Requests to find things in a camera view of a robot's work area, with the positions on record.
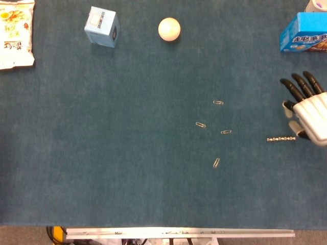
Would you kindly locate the silver magnetic bead rod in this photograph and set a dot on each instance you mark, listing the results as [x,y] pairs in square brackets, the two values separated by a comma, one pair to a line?
[281,139]

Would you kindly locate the small light blue carton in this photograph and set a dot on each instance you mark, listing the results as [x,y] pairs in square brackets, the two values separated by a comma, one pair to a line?
[99,30]

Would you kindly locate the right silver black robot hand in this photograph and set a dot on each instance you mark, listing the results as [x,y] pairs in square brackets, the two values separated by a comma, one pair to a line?
[313,114]

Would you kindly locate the yellow plastic part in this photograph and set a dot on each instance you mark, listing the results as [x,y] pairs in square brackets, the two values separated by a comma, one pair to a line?
[59,233]

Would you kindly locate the white snack bag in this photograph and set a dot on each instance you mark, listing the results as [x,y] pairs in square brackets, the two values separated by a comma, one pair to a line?
[15,38]

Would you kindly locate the teal felt table cloth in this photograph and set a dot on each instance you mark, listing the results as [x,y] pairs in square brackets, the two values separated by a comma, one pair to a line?
[102,140]

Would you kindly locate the paper clip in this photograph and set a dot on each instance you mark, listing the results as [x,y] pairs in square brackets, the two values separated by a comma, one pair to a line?
[200,124]
[226,132]
[218,102]
[216,162]

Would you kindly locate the white cup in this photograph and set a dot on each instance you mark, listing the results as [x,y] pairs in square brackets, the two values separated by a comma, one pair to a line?
[316,5]

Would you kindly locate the aluminium profile rail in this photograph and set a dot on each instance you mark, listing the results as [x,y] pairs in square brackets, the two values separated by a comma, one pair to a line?
[178,232]

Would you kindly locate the blue chocolate cookie box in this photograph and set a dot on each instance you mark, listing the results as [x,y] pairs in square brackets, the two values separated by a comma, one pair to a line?
[304,28]

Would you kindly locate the cream white ball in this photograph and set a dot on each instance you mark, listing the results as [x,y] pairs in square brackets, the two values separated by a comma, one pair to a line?
[169,29]

